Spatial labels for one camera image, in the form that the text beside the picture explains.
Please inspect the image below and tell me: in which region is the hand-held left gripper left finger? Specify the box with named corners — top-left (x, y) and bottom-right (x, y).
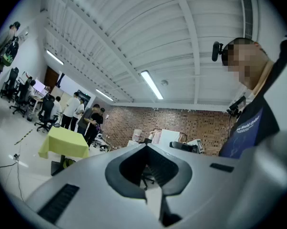
top-left (24, 143), bottom-right (166, 229)

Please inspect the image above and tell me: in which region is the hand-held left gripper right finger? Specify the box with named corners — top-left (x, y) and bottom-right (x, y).
top-left (146, 143), bottom-right (245, 229)

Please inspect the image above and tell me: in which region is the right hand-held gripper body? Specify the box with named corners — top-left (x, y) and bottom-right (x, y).
top-left (190, 139), bottom-right (204, 154)

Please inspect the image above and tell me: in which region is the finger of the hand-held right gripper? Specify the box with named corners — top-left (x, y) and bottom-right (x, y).
top-left (169, 141), bottom-right (193, 152)

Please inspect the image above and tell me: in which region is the white box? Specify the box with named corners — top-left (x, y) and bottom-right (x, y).
top-left (161, 128), bottom-right (182, 149)

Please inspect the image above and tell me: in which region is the clothes rack with garments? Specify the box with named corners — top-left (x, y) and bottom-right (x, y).
top-left (149, 127), bottom-right (164, 144)

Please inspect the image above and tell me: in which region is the white plastic container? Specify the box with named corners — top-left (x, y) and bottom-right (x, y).
top-left (133, 128), bottom-right (143, 142)

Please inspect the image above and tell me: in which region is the yellow-green cloth covered table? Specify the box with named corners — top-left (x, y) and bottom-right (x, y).
top-left (38, 125), bottom-right (90, 176)

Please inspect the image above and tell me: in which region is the black chest-mounted device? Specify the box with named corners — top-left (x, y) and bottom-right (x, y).
top-left (226, 95), bottom-right (247, 118)

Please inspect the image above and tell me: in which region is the person's navy t-shirt torso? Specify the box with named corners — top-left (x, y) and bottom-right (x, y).
top-left (218, 36), bottom-right (287, 159)

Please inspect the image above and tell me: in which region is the long ceiling light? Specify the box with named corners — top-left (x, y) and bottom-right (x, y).
top-left (140, 70), bottom-right (164, 101)
top-left (46, 49), bottom-right (64, 66)
top-left (95, 88), bottom-right (114, 102)

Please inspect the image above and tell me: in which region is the person's head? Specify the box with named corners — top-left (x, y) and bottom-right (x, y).
top-left (221, 37), bottom-right (276, 92)

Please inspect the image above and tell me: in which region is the wooden office desk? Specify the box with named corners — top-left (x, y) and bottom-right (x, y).
top-left (30, 94), bottom-right (44, 115)

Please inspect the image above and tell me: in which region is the lit computer monitor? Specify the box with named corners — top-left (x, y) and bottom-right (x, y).
top-left (32, 79), bottom-right (49, 97)

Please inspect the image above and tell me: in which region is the brown wooden door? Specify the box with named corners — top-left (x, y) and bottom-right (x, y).
top-left (43, 66), bottom-right (61, 91)

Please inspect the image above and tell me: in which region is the black green backpack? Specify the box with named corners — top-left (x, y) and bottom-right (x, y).
top-left (0, 37), bottom-right (20, 68)

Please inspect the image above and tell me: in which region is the black chest device cable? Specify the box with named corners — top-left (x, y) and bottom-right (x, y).
top-left (227, 114), bottom-right (233, 142)

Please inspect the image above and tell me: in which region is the black floor cable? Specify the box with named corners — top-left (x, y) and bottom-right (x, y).
top-left (0, 153), bottom-right (24, 201)

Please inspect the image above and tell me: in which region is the black head-mounted camera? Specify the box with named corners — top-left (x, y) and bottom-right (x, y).
top-left (211, 41), bottom-right (225, 62)

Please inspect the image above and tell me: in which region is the white wall notice panel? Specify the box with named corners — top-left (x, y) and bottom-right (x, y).
top-left (19, 26), bottom-right (30, 42)

